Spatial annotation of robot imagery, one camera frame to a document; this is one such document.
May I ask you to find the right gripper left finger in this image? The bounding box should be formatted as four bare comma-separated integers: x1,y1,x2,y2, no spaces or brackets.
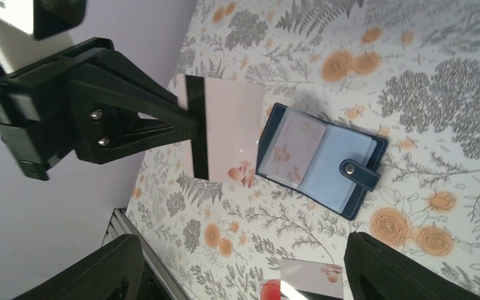
15,234,144,299

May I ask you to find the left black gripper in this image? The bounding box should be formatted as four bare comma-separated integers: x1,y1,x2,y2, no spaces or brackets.
0,37,203,181

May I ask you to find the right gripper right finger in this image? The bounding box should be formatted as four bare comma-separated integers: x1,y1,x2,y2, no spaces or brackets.
344,232,480,299

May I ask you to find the white card black stripe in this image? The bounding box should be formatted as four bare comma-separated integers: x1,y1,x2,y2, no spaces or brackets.
259,108,327,188
175,74,265,188

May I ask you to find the floral patterned table mat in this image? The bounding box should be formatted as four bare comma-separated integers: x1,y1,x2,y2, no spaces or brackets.
126,1,480,299

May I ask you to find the aluminium rail frame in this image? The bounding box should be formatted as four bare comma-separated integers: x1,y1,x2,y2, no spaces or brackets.
101,208,191,300

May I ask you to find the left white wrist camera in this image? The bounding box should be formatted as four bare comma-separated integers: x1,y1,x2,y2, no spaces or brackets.
0,0,87,74

